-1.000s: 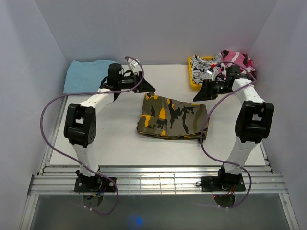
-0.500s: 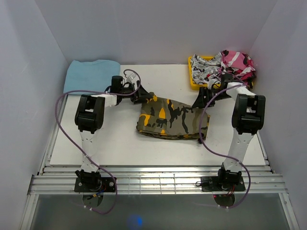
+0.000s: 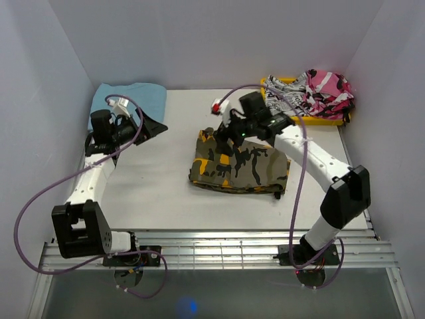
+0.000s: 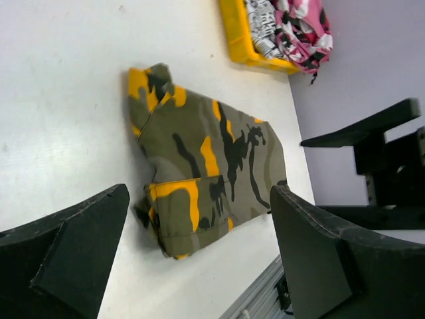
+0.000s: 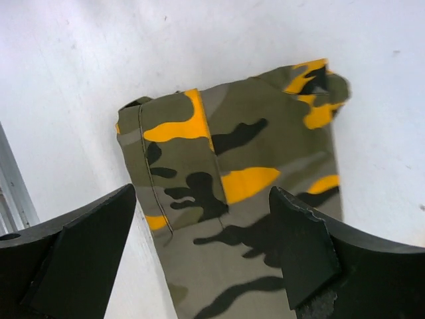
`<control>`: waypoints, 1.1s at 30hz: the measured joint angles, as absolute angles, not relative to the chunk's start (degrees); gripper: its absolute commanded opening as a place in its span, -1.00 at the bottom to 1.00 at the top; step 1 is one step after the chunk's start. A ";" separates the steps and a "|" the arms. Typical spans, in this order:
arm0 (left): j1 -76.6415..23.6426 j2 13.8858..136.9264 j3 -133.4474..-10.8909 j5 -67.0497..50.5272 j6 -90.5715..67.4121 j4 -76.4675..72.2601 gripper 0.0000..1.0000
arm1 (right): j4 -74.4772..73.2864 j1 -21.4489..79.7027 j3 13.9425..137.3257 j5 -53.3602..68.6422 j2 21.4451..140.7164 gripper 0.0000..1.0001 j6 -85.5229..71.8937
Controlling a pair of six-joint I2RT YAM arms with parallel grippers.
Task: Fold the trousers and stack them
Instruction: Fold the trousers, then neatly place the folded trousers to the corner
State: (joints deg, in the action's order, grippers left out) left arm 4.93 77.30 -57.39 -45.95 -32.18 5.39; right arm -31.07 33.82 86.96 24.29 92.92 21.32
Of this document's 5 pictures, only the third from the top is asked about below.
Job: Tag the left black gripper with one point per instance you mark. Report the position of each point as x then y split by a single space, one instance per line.
149 129

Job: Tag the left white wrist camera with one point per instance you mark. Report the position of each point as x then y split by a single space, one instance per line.
119 107

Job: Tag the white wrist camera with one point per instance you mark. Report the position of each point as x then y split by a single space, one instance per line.
119 107
224 110

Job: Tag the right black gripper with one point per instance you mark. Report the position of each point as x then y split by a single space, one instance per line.
221 137

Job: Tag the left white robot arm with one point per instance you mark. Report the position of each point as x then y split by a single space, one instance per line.
80 226

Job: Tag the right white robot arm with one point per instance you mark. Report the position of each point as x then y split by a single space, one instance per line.
347 188

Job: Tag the pink camouflage trousers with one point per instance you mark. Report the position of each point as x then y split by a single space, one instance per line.
328 96

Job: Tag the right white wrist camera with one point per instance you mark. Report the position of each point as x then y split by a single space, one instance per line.
224 110

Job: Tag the aluminium mounting rail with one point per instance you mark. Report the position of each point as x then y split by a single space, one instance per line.
243 250

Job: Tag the yellow plastic tray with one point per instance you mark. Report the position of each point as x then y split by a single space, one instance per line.
318 121

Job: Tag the newspaper print trousers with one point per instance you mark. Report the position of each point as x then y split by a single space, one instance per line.
290 98

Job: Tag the yellow camouflage trousers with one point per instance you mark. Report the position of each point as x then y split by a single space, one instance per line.
252 168

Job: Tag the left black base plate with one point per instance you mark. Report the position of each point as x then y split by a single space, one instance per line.
143 259

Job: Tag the folded light blue cloth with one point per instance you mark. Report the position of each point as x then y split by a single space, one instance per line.
151 98

